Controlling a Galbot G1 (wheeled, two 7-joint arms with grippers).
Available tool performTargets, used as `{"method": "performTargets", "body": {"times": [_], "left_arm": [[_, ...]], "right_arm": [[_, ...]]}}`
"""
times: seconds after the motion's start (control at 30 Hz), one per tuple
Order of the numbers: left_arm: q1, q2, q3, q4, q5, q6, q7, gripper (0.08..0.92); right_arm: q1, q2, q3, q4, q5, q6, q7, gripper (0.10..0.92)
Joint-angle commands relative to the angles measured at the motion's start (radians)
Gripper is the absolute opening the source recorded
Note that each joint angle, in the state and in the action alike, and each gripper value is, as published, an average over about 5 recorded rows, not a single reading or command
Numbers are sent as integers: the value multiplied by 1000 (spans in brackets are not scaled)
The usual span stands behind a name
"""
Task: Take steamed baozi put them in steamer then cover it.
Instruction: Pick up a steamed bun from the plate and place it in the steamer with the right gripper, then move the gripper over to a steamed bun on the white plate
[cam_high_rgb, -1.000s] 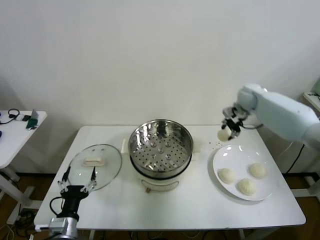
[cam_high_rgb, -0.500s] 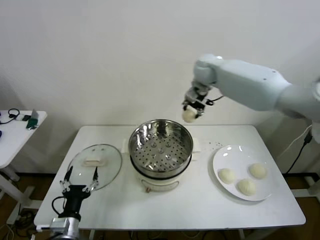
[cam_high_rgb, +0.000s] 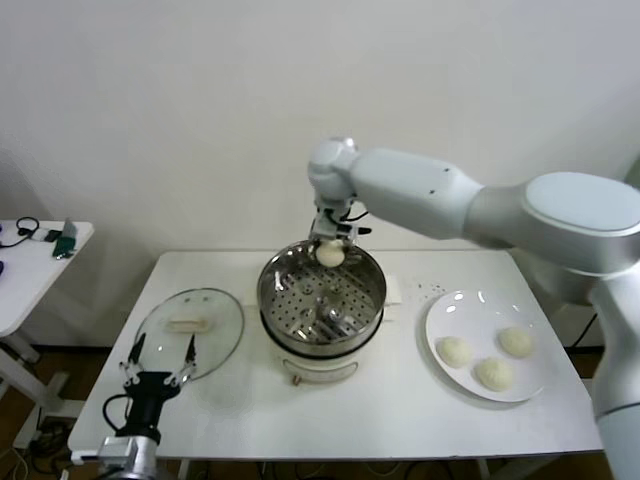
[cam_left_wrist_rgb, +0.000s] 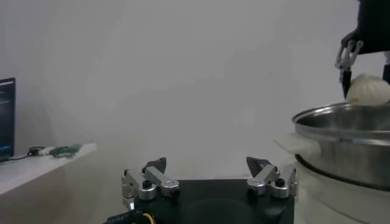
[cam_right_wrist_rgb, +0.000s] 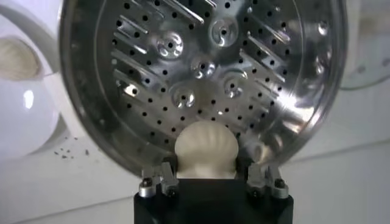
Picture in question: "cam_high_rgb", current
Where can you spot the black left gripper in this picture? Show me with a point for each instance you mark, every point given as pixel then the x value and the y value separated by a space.
pixel 147 400

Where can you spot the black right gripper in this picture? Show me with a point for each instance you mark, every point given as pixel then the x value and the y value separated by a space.
pixel 334 215

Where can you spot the white steamed baozi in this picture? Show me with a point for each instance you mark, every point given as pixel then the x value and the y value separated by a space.
pixel 454 351
pixel 494 374
pixel 515 342
pixel 330 254

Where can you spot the round glass pot lid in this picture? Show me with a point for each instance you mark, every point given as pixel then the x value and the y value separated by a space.
pixel 220 320

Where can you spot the pale left robot arm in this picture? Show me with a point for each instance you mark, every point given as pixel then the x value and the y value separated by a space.
pixel 135 457

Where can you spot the pale right robot arm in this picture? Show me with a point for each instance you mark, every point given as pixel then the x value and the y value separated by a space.
pixel 550 210

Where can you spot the stainless steel steamer basket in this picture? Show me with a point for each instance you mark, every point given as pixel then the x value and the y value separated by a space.
pixel 360 305

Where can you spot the white table leg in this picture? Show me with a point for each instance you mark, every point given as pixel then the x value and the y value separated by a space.
pixel 183 471
pixel 484 470

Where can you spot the white side table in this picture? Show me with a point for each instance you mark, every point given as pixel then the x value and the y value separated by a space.
pixel 30 290

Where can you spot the white round plate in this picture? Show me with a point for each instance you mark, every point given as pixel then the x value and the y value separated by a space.
pixel 475 315

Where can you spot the small white and black device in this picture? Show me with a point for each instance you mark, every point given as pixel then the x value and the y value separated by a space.
pixel 39 236

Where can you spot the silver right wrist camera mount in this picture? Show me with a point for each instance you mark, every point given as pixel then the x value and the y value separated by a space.
pixel 357 231

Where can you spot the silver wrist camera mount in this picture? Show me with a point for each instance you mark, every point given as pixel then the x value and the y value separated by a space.
pixel 357 231
pixel 117 447

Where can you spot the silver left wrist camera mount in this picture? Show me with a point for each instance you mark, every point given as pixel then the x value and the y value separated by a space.
pixel 117 447

